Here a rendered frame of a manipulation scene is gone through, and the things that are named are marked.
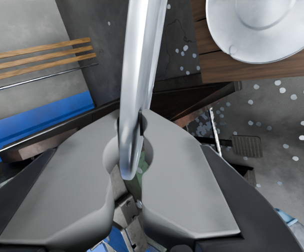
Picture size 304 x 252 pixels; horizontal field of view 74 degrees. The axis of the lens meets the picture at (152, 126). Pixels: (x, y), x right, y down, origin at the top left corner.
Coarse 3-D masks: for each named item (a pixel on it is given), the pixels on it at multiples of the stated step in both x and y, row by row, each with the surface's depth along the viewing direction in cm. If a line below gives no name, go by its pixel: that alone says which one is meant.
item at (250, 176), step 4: (232, 164) 115; (236, 164) 114; (236, 168) 110; (240, 168) 109; (244, 168) 108; (248, 168) 107; (252, 168) 106; (240, 172) 106; (244, 172) 105; (248, 172) 107; (252, 172) 106; (244, 176) 104; (248, 176) 107; (252, 176) 106; (248, 180) 109; (252, 180) 107; (252, 184) 108; (148, 244) 80; (148, 248) 82; (152, 248) 79; (156, 248) 77
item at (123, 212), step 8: (128, 192) 71; (120, 200) 68; (128, 200) 68; (120, 208) 66; (128, 208) 69; (136, 208) 71; (120, 216) 66; (128, 216) 69; (136, 216) 71; (112, 224) 55; (120, 224) 67; (128, 224) 69; (112, 232) 58; (120, 232) 52; (104, 240) 66; (112, 240) 61; (120, 240) 55; (128, 240) 54; (120, 248) 59; (128, 248) 54
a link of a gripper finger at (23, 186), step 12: (48, 156) 8; (24, 168) 7; (36, 168) 7; (12, 180) 7; (24, 180) 7; (0, 192) 7; (12, 192) 7; (24, 192) 7; (0, 204) 6; (12, 204) 6; (0, 216) 6; (0, 228) 6
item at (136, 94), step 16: (144, 0) 8; (160, 0) 14; (128, 16) 8; (144, 16) 8; (160, 16) 25; (128, 32) 8; (144, 32) 8; (160, 32) 27; (128, 48) 8; (144, 48) 9; (128, 64) 8; (144, 64) 10; (128, 80) 9; (144, 80) 12; (128, 96) 9; (144, 96) 15; (128, 112) 10; (128, 128) 10; (128, 144) 11; (128, 160) 12; (128, 176) 15
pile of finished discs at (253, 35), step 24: (216, 0) 53; (240, 0) 49; (264, 0) 46; (288, 0) 43; (216, 24) 56; (240, 24) 52; (264, 24) 48; (288, 24) 45; (240, 48) 54; (264, 48) 50; (288, 48) 47
